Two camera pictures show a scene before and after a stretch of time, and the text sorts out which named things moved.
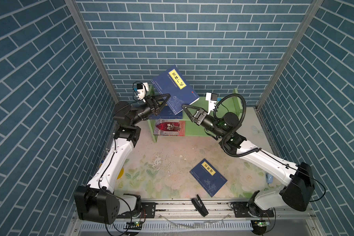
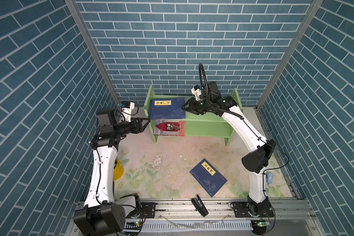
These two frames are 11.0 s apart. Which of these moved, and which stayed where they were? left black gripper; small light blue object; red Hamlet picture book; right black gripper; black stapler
Moved: left black gripper; right black gripper
Stayed: red Hamlet picture book; small light blue object; black stapler
